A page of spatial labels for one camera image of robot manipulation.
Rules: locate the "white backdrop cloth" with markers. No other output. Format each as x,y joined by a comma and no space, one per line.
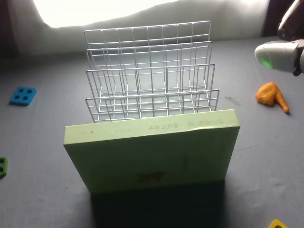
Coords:
71,38

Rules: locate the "yellow two-hole rectangular block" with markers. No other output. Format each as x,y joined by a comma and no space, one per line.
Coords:
272,225

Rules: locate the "blue four-hole square block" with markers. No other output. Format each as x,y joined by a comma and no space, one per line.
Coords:
23,93

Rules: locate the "orange toy chicken drumstick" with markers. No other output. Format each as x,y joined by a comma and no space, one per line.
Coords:
267,95

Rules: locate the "green pentagon block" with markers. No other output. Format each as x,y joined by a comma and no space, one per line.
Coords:
5,166

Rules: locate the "grey table cloth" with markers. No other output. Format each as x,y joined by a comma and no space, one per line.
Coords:
35,142

